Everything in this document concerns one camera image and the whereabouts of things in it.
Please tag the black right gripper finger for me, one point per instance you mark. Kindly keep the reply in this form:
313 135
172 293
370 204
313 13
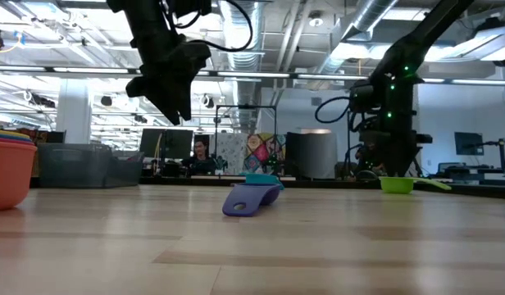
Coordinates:
387 160
404 160

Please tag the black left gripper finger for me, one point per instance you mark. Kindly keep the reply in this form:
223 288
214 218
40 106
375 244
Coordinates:
170 106
187 100

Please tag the green measuring cup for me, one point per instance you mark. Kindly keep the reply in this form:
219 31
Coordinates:
396 185

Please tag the teal measuring cup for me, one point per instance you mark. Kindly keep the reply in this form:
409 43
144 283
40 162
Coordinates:
262 178

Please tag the small purple measuring cup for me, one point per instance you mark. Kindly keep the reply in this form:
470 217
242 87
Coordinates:
248 198

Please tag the orange nested measuring cup stack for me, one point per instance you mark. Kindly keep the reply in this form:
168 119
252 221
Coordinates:
6 176

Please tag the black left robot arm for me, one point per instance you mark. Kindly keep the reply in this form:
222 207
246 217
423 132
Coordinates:
154 20

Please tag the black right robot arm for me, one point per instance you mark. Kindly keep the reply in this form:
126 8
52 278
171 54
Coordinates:
400 53

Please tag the grey plastic basket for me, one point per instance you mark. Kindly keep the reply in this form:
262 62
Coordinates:
84 166

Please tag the person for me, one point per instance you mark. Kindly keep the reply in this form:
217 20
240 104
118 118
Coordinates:
369 157
201 157

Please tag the black computer monitor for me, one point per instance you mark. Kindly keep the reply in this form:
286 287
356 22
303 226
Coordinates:
179 143
152 143

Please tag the white patterned board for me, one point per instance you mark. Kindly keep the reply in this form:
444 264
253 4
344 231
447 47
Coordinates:
232 151

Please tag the background desk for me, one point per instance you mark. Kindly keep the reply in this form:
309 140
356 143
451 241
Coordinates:
474 169

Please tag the long ceiling light strip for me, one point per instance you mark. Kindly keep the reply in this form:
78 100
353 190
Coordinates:
252 75

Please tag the grey cylindrical bin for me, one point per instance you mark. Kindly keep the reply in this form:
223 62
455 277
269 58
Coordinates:
314 155

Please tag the colourful patchwork board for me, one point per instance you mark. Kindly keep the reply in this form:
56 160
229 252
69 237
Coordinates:
262 151

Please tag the white column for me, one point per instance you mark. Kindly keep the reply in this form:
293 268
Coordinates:
73 114

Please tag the black gantry frame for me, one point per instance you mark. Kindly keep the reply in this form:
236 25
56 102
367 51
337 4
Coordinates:
244 107

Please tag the black wall monitor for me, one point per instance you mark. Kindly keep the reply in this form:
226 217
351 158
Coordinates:
469 143

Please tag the silver ceiling duct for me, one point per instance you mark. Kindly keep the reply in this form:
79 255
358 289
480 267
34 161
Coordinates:
342 37
244 61

